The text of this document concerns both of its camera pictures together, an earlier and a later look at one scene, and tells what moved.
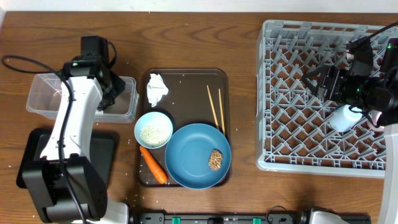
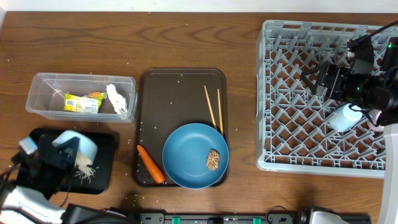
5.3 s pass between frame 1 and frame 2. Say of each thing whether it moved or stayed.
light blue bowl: moved
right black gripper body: stayed
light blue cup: stayed
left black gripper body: moved
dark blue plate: stayed
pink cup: stayed
